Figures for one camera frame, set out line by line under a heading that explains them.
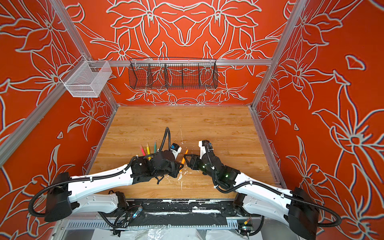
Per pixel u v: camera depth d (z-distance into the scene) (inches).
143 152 36.7
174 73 39.0
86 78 36.2
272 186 18.4
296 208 16.0
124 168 19.8
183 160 29.2
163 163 21.9
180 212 28.6
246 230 26.9
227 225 27.4
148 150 37.2
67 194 15.9
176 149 26.2
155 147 37.4
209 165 21.6
